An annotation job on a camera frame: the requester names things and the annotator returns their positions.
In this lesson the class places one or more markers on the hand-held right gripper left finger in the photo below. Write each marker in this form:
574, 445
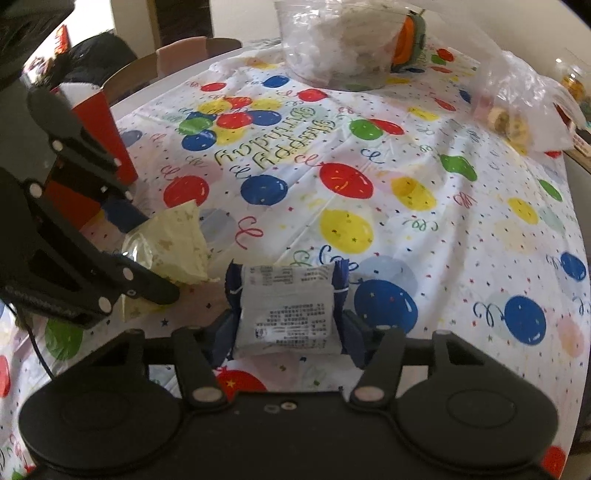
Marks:
221, 337

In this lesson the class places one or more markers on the balloon print tablecloth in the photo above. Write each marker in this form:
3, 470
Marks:
443, 267

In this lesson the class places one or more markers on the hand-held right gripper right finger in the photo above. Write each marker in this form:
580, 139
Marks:
355, 341

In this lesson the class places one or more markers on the wooden display cabinet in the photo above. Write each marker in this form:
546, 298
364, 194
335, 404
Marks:
180, 18

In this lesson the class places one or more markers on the round cookies pack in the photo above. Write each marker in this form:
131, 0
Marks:
503, 120

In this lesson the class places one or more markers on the white blue packet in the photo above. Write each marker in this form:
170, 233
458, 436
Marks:
286, 309

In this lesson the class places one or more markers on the large clear plastic bag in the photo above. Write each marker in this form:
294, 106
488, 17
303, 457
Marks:
332, 46

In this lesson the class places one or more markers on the red white cardboard box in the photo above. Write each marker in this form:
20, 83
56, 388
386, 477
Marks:
99, 129

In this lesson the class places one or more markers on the black bag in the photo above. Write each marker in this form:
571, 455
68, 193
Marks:
97, 55

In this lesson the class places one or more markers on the pink cloth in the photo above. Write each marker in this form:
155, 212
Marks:
180, 55

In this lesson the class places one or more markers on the small clear plastic bag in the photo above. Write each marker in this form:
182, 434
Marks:
531, 92

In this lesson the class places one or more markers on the pale yellow packet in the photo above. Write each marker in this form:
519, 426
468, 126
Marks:
180, 240

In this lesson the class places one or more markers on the orange packet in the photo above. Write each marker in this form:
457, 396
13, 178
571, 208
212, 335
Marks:
405, 44

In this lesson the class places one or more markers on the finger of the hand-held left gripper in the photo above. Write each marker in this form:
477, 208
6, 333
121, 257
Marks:
138, 281
83, 143

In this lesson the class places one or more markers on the wooden chair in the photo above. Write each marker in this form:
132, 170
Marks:
134, 74

